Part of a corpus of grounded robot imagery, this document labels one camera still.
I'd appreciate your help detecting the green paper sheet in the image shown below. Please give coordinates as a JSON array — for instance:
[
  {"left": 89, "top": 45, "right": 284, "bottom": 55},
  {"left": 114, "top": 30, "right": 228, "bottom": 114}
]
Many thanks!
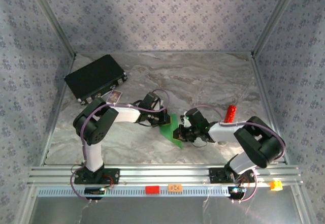
[{"left": 159, "top": 113, "right": 184, "bottom": 150}]

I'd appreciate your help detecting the red glitter tube silver base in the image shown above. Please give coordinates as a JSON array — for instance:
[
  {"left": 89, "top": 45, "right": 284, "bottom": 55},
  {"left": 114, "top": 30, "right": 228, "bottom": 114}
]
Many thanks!
[{"left": 218, "top": 104, "right": 237, "bottom": 146}]

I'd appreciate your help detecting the colourful card pack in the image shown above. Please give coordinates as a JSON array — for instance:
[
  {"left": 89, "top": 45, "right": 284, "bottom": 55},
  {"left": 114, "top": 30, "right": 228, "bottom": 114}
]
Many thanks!
[{"left": 108, "top": 89, "right": 122, "bottom": 103}]

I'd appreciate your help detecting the black hard case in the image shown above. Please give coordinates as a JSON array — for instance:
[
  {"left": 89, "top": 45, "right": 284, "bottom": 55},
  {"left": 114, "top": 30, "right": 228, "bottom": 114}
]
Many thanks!
[{"left": 63, "top": 54, "right": 128, "bottom": 106}]

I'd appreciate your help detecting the black right controller board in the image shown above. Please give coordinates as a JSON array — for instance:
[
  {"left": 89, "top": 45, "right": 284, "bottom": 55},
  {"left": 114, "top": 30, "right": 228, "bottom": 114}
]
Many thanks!
[{"left": 227, "top": 186, "right": 247, "bottom": 196}]

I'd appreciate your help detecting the black controller board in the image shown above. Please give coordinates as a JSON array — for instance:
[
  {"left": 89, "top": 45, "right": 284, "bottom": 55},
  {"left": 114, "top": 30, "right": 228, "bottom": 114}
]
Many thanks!
[
  {"left": 227, "top": 186, "right": 247, "bottom": 196},
  {"left": 84, "top": 187, "right": 106, "bottom": 196}
]

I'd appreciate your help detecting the black left controller board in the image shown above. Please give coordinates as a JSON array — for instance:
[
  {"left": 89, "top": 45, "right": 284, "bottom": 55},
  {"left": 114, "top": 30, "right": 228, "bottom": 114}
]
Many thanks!
[{"left": 84, "top": 187, "right": 106, "bottom": 196}]

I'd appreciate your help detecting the orange yellow block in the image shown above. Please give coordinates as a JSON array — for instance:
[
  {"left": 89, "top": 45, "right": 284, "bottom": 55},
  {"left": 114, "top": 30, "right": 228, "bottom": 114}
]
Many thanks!
[{"left": 269, "top": 180, "right": 283, "bottom": 191}]

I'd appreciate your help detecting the aluminium mounting rail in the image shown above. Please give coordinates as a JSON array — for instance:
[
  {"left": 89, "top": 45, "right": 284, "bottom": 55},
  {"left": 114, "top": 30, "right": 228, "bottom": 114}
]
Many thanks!
[{"left": 27, "top": 165, "right": 304, "bottom": 187}]

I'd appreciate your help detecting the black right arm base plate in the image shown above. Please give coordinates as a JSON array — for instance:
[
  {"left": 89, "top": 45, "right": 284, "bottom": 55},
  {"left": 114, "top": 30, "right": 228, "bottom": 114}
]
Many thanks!
[{"left": 209, "top": 167, "right": 255, "bottom": 184}]

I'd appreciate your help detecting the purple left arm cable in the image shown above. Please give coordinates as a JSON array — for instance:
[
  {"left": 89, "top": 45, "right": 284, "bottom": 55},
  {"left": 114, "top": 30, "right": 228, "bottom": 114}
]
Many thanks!
[{"left": 70, "top": 88, "right": 171, "bottom": 204}]

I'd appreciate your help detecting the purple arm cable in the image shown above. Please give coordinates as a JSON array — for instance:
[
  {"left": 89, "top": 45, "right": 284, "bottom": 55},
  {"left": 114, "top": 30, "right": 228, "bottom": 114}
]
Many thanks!
[
  {"left": 186, "top": 104, "right": 285, "bottom": 203},
  {"left": 70, "top": 88, "right": 171, "bottom": 204}
]

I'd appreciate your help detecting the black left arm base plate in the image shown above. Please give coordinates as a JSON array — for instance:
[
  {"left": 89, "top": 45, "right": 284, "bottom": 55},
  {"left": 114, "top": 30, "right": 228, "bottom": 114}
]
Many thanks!
[{"left": 73, "top": 167, "right": 120, "bottom": 185}]

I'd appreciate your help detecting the aluminium side rail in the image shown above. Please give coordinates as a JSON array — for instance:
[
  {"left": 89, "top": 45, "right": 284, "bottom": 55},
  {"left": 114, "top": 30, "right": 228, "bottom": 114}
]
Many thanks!
[
  {"left": 250, "top": 52, "right": 290, "bottom": 165},
  {"left": 40, "top": 53, "right": 77, "bottom": 166}
]

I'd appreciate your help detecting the grey slotted cable duct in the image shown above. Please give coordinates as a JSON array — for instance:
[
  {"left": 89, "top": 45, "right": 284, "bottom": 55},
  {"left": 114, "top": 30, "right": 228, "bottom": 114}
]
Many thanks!
[{"left": 38, "top": 185, "right": 231, "bottom": 198}]

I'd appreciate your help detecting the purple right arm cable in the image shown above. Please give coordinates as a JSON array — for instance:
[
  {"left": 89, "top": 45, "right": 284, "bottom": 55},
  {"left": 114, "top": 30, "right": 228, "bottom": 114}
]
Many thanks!
[{"left": 186, "top": 104, "right": 285, "bottom": 203}]

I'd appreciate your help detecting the aluminium frame post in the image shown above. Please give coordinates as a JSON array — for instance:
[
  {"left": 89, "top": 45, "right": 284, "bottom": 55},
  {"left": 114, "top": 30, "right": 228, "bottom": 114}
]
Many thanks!
[
  {"left": 251, "top": 0, "right": 302, "bottom": 57},
  {"left": 26, "top": 0, "right": 77, "bottom": 57}
]

